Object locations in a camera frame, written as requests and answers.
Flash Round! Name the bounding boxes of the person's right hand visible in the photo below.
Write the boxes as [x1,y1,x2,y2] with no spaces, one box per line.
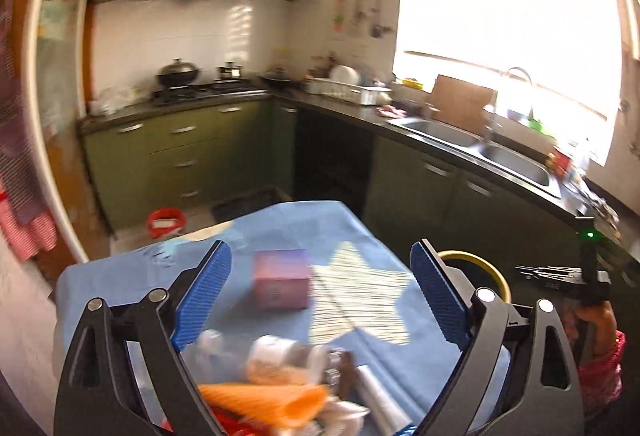
[563,301,617,360]

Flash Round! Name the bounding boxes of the gas stove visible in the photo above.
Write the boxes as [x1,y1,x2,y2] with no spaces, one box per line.
[151,79,256,106]

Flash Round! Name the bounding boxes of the crushed clear plastic bottle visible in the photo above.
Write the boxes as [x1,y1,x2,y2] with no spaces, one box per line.
[182,329,355,396]

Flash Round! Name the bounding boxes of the clear plastic bag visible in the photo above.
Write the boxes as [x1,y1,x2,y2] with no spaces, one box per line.
[89,87,140,116]

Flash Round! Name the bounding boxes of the blue patterned tablecloth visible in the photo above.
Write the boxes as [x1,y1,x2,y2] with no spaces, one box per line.
[54,201,460,422]

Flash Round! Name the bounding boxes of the green lower cabinets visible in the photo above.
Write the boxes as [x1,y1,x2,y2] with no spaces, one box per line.
[79,92,579,280]

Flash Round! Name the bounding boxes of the wooden cutting board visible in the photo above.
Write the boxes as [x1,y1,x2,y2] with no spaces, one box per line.
[426,75,497,136]

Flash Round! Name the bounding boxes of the purple cardboard box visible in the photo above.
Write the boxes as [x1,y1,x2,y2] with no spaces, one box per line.
[252,249,311,310]

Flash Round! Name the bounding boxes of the white dish rack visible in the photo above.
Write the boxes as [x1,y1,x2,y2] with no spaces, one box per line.
[304,64,392,106]

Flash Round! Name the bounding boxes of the small steel pot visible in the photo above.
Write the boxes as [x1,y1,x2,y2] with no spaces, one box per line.
[218,62,242,80]

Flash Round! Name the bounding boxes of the crushed red cola can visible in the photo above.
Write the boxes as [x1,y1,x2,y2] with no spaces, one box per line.
[210,407,268,436]

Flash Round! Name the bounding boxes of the yellow rimmed dark trash bin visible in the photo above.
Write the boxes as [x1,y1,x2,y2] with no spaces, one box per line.
[437,249,513,306]

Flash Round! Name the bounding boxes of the red plastic basin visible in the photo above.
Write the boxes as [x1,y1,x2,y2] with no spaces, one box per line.
[146,207,186,240]

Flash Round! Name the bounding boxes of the black wok with lid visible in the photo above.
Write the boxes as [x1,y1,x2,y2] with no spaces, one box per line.
[156,58,200,88]

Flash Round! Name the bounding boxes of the white paper tissue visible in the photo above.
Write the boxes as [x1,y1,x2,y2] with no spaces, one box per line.
[295,396,370,436]

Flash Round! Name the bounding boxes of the glass sliding door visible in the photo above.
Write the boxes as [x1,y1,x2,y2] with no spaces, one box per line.
[21,0,110,263]

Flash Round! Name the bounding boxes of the orange foam fruit net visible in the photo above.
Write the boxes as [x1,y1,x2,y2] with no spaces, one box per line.
[198,383,330,428]

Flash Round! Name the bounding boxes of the red checked apron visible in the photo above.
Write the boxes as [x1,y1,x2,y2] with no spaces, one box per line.
[0,188,58,261]

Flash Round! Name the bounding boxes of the steel kitchen faucet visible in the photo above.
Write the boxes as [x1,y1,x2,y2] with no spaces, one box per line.
[482,66,534,144]

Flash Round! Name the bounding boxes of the black frying pan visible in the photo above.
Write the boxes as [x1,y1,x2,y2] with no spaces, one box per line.
[260,73,299,90]

